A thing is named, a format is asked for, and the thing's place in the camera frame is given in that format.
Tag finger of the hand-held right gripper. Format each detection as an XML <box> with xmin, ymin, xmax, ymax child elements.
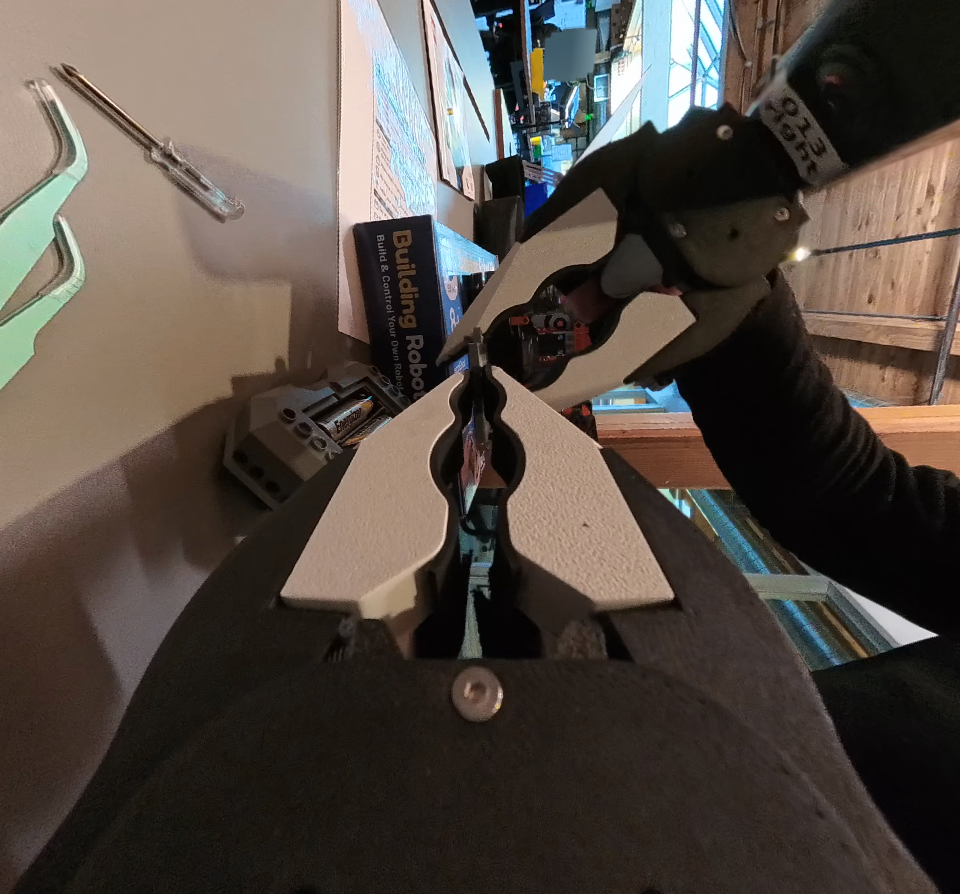
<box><xmin>444</xmin><ymin>187</ymin><xmax>624</xmax><ymax>366</ymax></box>
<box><xmin>528</xmin><ymin>292</ymin><xmax>699</xmax><ymax>415</ymax></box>

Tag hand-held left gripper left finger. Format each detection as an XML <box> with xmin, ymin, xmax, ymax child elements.
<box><xmin>281</xmin><ymin>373</ymin><xmax>459</xmax><ymax>628</ymax></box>

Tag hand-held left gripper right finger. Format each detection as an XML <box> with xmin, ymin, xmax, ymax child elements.
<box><xmin>504</xmin><ymin>373</ymin><xmax>676</xmax><ymax>628</ymax></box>

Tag silver battery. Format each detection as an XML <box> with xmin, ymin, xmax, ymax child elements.
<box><xmin>320</xmin><ymin>397</ymin><xmax>379</xmax><ymax>439</ymax></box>

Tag grey toy battery box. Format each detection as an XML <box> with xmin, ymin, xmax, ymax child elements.
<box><xmin>222</xmin><ymin>362</ymin><xmax>409</xmax><ymax>508</ymax></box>

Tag small clear-handled screwdriver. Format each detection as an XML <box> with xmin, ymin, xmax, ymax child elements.
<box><xmin>57</xmin><ymin>64</ymin><xmax>244</xmax><ymax>220</ymax></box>

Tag person's right forearm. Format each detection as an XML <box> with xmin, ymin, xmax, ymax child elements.
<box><xmin>675</xmin><ymin>272</ymin><xmax>960</xmax><ymax>640</ymax></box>

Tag tracked building-block toy robot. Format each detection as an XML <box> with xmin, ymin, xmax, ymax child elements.
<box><xmin>503</xmin><ymin>283</ymin><xmax>601</xmax><ymax>385</ymax></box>

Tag blue robot kit box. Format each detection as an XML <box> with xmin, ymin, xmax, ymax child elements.
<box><xmin>354</xmin><ymin>215</ymin><xmax>499</xmax><ymax>408</ymax></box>

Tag black-and-white instruction booklet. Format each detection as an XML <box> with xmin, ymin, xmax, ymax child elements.
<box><xmin>423</xmin><ymin>0</ymin><xmax>478</xmax><ymax>202</ymax></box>

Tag white instruction sheet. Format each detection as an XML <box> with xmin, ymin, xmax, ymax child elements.
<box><xmin>338</xmin><ymin>0</ymin><xmax>444</xmax><ymax>340</ymax></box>

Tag person's dark clothing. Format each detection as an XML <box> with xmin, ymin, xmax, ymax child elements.
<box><xmin>810</xmin><ymin>640</ymin><xmax>960</xmax><ymax>894</ymax></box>

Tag teal tweezers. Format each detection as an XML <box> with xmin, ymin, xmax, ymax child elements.
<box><xmin>0</xmin><ymin>80</ymin><xmax>88</xmax><ymax>393</ymax></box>

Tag wooden post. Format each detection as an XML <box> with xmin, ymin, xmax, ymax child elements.
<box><xmin>597</xmin><ymin>404</ymin><xmax>960</xmax><ymax>493</ymax></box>

